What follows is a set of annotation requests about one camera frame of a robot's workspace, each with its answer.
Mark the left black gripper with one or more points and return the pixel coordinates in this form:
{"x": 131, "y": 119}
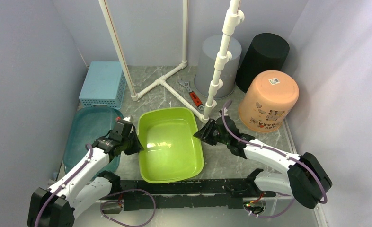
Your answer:
{"x": 137, "y": 146}

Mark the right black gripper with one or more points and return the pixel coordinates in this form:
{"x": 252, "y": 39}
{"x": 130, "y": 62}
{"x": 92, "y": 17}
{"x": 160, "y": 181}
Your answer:
{"x": 204, "y": 135}

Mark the green plastic tray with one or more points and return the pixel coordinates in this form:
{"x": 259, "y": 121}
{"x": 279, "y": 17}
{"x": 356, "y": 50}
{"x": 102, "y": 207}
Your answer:
{"x": 171, "y": 152}

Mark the clear teal plastic tub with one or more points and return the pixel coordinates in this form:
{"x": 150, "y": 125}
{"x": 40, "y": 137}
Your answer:
{"x": 89, "y": 124}

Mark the orange plastic bucket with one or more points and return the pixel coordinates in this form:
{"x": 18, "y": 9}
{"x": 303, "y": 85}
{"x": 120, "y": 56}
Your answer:
{"x": 270, "y": 97}

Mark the blue plastic basket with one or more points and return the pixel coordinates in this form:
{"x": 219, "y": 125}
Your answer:
{"x": 104, "y": 84}

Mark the black plastic bucket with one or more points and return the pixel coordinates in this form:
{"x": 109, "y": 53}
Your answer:
{"x": 267, "y": 51}

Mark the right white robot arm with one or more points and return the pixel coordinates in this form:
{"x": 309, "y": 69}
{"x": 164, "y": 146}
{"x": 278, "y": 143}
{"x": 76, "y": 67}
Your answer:
{"x": 299, "y": 176}

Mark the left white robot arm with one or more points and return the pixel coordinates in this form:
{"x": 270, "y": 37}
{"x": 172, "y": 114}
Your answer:
{"x": 61, "y": 203}

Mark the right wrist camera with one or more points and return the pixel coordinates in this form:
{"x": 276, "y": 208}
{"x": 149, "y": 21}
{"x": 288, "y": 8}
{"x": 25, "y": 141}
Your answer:
{"x": 223, "y": 112}

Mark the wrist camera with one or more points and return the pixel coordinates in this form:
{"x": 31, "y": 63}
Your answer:
{"x": 223, "y": 112}
{"x": 127, "y": 119}

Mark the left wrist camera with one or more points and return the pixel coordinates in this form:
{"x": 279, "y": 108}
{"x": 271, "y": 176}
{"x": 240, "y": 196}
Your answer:
{"x": 127, "y": 119}

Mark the red handled adjustable wrench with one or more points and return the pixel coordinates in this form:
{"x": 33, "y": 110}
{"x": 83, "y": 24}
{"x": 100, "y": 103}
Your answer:
{"x": 196, "y": 100}

